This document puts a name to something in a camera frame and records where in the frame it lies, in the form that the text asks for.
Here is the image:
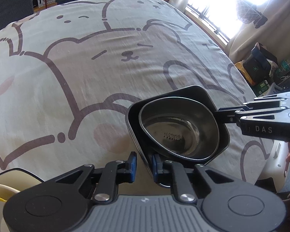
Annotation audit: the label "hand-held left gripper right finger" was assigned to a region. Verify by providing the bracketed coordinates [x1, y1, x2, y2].
[151, 153, 233, 204]

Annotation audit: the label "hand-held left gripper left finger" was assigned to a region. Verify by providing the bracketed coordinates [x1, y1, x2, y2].
[56, 151, 138, 204]

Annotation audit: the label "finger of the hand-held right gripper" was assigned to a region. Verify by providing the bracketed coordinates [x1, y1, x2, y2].
[217, 91, 290, 113]
[221, 104, 290, 126]

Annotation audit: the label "round steel bowl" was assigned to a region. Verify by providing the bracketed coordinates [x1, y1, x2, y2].
[138, 97, 220, 163]

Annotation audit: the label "large square steel dish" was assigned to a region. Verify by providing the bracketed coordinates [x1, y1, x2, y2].
[125, 85, 230, 189]

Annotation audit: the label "cream yellow bowl with handles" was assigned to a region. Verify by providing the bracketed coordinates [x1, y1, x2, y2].
[0, 184, 20, 232]

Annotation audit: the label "black bag with green logo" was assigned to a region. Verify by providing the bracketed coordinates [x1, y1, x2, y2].
[245, 46, 279, 85]

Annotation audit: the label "beige curtain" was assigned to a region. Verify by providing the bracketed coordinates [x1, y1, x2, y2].
[228, 0, 290, 66]

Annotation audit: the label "mesh bag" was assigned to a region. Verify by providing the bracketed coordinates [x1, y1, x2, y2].
[235, 0, 262, 25]

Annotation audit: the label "window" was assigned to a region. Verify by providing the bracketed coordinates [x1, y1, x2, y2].
[186, 0, 282, 47]

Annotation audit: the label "bear print tablecloth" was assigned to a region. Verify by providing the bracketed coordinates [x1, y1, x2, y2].
[0, 0, 275, 199]

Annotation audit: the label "dark blue chair backs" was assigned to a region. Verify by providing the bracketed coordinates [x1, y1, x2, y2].
[0, 0, 34, 38]

